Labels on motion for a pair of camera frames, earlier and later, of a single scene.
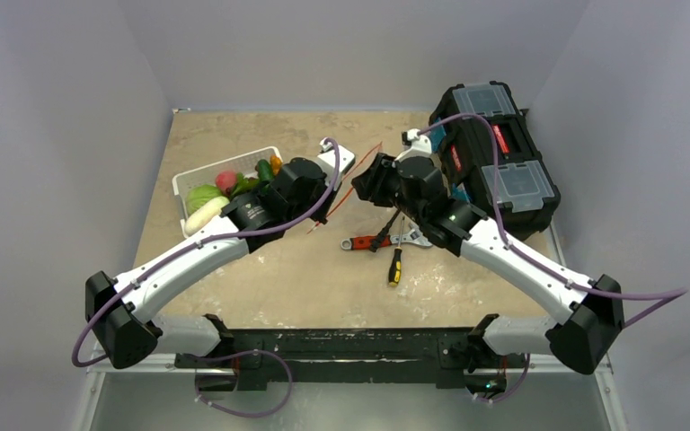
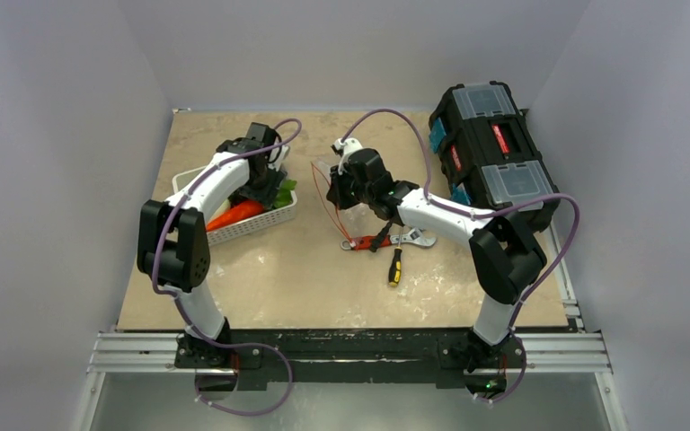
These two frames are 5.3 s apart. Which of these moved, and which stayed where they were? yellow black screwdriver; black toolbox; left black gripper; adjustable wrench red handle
Moved: left black gripper
Stayed: black toolbox; yellow black screwdriver; adjustable wrench red handle
